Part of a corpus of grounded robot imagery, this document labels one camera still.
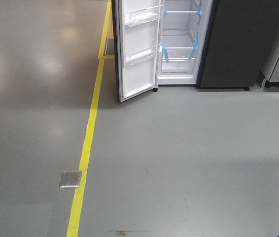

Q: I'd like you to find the dark grey fridge unit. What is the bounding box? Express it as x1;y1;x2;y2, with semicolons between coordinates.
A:
196;0;279;88

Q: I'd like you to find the clear middle door bin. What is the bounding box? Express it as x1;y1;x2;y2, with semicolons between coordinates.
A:
124;4;164;27

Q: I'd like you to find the fridge door with bins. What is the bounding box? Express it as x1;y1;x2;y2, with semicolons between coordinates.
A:
111;0;164;103

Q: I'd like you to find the clear crisper drawer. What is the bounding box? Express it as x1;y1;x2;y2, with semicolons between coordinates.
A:
162;47;192;62

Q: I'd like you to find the steel floor socket plate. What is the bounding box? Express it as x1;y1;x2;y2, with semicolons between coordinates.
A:
59;170;82;189

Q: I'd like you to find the clear door bin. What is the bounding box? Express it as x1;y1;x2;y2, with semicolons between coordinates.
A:
125;44;161;65
124;4;164;27

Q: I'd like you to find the clear lower door bin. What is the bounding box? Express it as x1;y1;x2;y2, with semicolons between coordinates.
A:
125;44;161;65

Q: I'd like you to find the blue tape strip left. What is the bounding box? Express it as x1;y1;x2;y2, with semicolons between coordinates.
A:
161;41;169;63

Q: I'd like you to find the blue tape strip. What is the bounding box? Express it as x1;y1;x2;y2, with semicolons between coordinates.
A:
161;41;169;63
197;0;203;25
188;32;199;60

